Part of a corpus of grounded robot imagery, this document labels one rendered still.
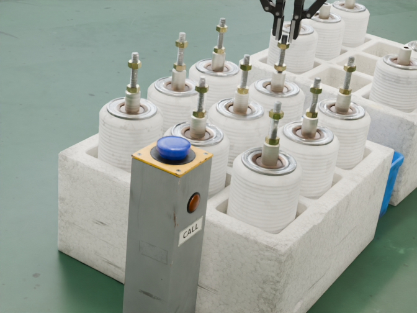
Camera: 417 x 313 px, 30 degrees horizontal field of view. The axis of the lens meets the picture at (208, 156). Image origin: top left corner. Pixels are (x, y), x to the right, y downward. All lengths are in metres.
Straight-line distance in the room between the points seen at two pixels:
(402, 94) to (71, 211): 0.65
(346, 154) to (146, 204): 0.42
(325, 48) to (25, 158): 0.66
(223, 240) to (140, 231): 0.15
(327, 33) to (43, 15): 0.97
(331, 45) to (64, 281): 0.79
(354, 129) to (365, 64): 0.53
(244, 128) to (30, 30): 1.16
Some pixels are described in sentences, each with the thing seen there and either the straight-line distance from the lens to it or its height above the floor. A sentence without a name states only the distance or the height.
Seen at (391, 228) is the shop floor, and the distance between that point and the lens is 1.46.
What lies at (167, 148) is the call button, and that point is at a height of 0.33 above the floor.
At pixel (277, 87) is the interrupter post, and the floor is 0.26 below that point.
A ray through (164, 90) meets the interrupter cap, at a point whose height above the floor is 0.25.
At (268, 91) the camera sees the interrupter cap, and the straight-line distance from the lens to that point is 1.27.
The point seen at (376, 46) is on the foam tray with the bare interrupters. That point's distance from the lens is 1.84.
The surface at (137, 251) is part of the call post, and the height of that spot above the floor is 0.19.
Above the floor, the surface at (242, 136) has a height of 0.23.
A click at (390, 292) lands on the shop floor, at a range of 1.30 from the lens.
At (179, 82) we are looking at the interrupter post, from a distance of 1.24.
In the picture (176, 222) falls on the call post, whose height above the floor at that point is 0.25.
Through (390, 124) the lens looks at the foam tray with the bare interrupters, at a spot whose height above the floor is 0.16.
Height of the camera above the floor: 0.74
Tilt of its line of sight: 28 degrees down
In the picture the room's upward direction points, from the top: 6 degrees clockwise
